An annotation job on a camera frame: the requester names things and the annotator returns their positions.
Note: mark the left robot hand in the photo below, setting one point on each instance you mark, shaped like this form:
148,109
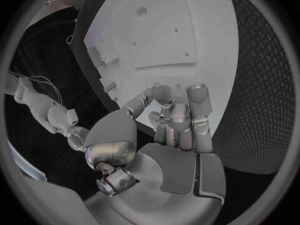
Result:
178,165

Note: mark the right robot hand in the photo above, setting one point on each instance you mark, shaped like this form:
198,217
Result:
78,135

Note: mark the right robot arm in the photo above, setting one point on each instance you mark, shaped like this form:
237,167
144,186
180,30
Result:
39,105

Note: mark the white task board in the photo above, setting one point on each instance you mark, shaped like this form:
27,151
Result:
164,41

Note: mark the short peg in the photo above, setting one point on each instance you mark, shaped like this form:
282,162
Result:
110,87

